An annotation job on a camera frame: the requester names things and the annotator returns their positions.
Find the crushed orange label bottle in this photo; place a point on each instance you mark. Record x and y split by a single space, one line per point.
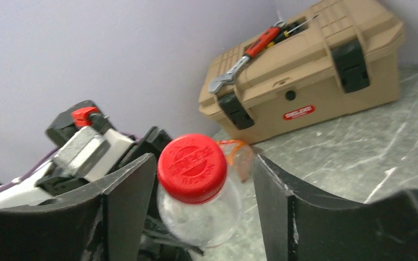
239 157

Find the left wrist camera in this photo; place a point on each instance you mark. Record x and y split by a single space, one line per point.
89 146

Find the red adjustable wrench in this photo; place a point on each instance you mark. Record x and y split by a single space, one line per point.
252 51

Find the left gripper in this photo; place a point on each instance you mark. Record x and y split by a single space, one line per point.
157 243

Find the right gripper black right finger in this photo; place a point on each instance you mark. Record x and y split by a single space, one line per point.
300 221

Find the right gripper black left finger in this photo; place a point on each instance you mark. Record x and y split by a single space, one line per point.
102 220

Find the tan plastic toolbox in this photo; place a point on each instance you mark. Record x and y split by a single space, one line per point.
340 59

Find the small red cap bottle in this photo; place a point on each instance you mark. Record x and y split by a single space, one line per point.
197 199

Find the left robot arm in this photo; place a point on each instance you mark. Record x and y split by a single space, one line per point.
14 191

